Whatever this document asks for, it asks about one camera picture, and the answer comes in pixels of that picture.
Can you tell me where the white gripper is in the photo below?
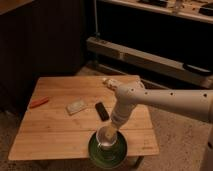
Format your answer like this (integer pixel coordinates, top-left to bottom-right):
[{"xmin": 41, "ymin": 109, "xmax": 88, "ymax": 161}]
[{"xmin": 105, "ymin": 102, "xmax": 136, "ymax": 143}]

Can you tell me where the grey ceramic cup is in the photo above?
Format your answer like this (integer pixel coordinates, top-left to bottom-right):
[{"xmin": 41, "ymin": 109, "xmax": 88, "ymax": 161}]
[{"xmin": 96, "ymin": 131, "xmax": 117, "ymax": 150}]

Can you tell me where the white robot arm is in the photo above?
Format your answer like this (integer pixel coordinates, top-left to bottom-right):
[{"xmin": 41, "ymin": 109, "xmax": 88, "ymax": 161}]
[{"xmin": 105, "ymin": 82, "xmax": 213, "ymax": 140}]

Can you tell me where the black rectangular remote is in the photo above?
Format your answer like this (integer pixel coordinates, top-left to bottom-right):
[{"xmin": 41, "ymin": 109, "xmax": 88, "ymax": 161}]
[{"xmin": 95, "ymin": 102, "xmax": 109, "ymax": 121}]

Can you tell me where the white rectangular sponge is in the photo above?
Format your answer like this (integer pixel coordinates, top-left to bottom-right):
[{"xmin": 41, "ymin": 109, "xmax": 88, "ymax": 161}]
[{"xmin": 66, "ymin": 100, "xmax": 87, "ymax": 115}]

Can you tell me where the small white object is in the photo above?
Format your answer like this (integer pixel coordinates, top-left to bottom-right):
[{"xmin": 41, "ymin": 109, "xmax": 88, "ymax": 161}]
[{"xmin": 103, "ymin": 78, "xmax": 120, "ymax": 90}]

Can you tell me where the wooden table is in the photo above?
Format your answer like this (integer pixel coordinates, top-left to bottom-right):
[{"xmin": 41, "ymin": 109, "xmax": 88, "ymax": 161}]
[{"xmin": 8, "ymin": 74, "xmax": 160, "ymax": 162}]

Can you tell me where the metal vertical pole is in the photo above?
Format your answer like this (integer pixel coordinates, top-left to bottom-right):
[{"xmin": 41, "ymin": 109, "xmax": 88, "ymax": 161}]
[{"xmin": 93, "ymin": 0, "xmax": 100, "ymax": 39}]

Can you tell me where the long shelf unit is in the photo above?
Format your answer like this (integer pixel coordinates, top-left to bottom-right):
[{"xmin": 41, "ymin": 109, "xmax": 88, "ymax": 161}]
[{"xmin": 86, "ymin": 0, "xmax": 213, "ymax": 89}]

